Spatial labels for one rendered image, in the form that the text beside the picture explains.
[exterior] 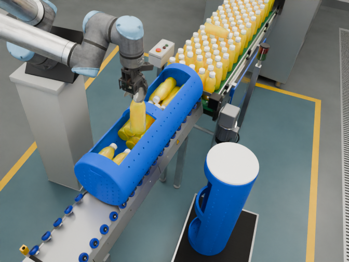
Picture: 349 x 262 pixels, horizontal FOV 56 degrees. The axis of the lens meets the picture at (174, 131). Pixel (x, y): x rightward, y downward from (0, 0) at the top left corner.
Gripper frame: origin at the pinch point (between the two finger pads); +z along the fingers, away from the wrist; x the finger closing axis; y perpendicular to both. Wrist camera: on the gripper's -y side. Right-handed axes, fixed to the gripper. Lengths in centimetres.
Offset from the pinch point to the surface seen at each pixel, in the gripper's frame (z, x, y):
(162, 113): 24.5, 2.7, -17.1
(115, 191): 31.3, 5.1, 28.8
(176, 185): 144, 1, -49
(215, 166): 42, 37, -13
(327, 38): 169, 69, -385
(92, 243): 44, 6, 50
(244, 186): 45, 54, -11
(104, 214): 50, 0, 34
